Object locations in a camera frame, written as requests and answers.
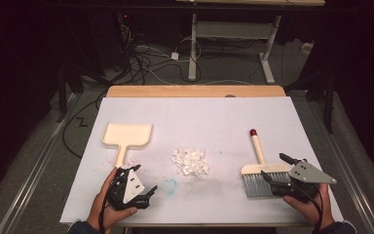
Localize white foam board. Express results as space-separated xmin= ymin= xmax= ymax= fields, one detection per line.
xmin=58 ymin=97 xmax=345 ymax=225

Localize black stand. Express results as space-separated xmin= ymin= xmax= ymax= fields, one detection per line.
xmin=56 ymin=62 xmax=70 ymax=124
xmin=284 ymin=72 xmax=336 ymax=135

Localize person's right hand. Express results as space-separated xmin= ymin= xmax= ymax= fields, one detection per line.
xmin=282 ymin=183 xmax=336 ymax=228

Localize long black floor cable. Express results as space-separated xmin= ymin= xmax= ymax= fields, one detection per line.
xmin=61 ymin=97 xmax=108 ymax=160

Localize pile of white paper scraps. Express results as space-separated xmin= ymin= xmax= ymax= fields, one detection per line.
xmin=170 ymin=148 xmax=210 ymax=178

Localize metal floor rail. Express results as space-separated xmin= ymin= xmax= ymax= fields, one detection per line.
xmin=0 ymin=93 xmax=76 ymax=234
xmin=300 ymin=97 xmax=374 ymax=234

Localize white metal desk frame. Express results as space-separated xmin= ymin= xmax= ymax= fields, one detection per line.
xmin=174 ymin=0 xmax=326 ymax=85

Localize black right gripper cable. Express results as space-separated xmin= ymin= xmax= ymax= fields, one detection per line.
xmin=300 ymin=188 xmax=324 ymax=234

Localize cream hand brush grey bristles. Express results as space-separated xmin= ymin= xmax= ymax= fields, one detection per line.
xmin=241 ymin=129 xmax=294 ymax=199

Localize bundle of black floor cables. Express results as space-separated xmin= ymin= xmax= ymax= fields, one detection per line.
xmin=116 ymin=22 xmax=203 ymax=86

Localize wooden table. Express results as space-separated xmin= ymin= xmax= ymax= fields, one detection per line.
xmin=105 ymin=85 xmax=319 ymax=228

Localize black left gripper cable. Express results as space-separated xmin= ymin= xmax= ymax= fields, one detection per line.
xmin=98 ymin=176 xmax=120 ymax=234

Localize person's left hand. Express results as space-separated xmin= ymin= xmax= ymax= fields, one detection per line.
xmin=86 ymin=167 xmax=139 ymax=232

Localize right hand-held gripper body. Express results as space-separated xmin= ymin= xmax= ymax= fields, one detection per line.
xmin=269 ymin=159 xmax=338 ymax=205

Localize cream plastic dustpan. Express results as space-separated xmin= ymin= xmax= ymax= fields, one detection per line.
xmin=101 ymin=122 xmax=154 ymax=170

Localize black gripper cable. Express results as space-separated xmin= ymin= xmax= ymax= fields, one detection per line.
xmin=300 ymin=188 xmax=324 ymax=234
xmin=98 ymin=176 xmax=120 ymax=234

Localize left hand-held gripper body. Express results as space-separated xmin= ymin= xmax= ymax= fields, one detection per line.
xmin=105 ymin=166 xmax=152 ymax=211

